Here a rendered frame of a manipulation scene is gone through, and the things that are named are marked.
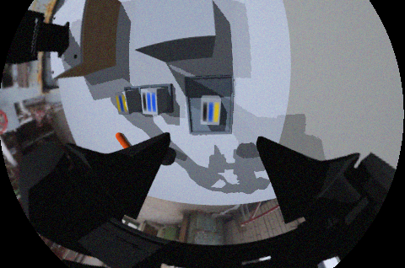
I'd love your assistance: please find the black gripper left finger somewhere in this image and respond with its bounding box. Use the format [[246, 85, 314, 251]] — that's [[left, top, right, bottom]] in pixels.
[[64, 132, 171, 220]]

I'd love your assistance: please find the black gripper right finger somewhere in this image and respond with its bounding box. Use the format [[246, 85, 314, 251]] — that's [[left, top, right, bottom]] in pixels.
[[256, 136, 360, 223]]

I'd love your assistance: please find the orange-handled screwdriver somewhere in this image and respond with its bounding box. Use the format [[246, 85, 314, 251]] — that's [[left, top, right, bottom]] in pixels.
[[116, 132, 131, 149]]

